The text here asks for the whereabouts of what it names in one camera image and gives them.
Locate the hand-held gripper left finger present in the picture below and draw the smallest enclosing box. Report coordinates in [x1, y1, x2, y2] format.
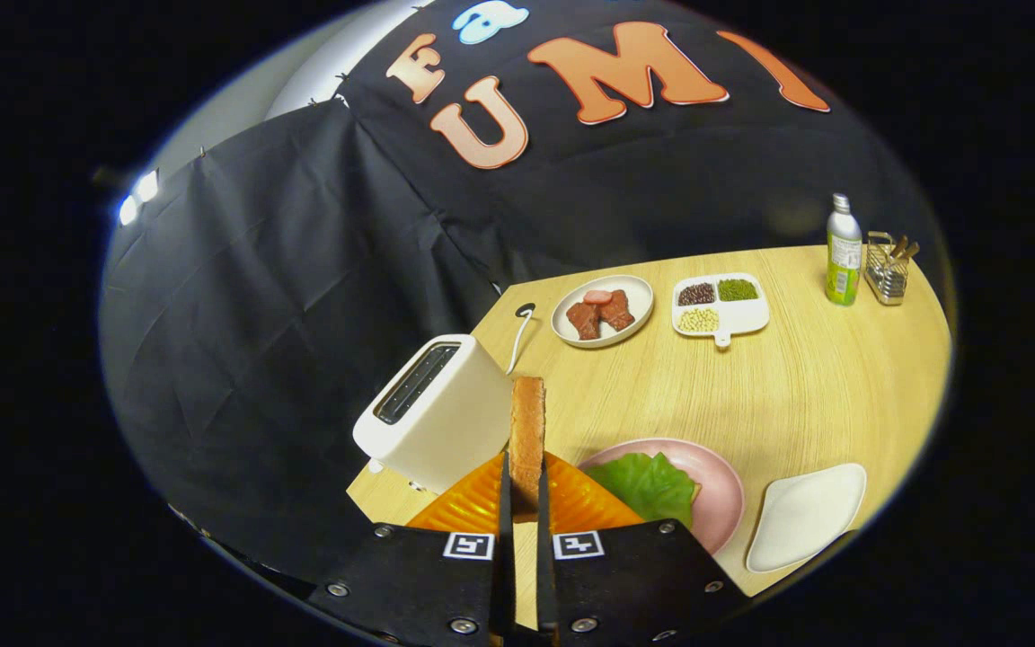
[306, 452, 517, 647]

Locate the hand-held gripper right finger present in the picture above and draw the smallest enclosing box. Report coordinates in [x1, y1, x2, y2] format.
[535, 452, 752, 647]

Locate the toasted bread slice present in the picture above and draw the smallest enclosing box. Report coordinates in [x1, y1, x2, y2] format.
[510, 376, 547, 522]

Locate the green lettuce leaf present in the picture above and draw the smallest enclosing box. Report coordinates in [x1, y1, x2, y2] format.
[582, 452, 701, 529]

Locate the white toaster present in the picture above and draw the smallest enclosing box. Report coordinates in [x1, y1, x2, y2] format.
[353, 334, 515, 495]

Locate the pink plate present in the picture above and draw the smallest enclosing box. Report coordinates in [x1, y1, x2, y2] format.
[579, 438, 746, 556]

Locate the brown meat piece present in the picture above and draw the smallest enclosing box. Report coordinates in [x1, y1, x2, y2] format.
[598, 290, 636, 332]
[567, 302, 602, 341]

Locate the white round plate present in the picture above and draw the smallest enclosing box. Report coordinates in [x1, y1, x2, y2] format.
[551, 274, 655, 350]

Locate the white empty curved plate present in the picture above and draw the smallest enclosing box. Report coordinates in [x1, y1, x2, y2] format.
[746, 463, 868, 574]

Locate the white divided dish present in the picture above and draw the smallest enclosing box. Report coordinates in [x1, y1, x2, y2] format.
[671, 272, 771, 348]

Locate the black backdrop cloth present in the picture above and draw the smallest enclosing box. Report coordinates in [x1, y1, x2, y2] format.
[100, 0, 932, 585]

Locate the green and silver bottle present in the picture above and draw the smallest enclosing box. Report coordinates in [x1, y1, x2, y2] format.
[826, 192, 863, 307]

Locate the ceiling light panel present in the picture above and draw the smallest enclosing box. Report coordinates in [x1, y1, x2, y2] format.
[118, 169, 161, 227]

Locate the white toaster cable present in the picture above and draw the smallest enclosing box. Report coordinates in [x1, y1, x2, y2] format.
[506, 303, 536, 376]

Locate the metal wire utensil holder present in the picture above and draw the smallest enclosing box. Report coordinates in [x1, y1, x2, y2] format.
[864, 231, 918, 306]

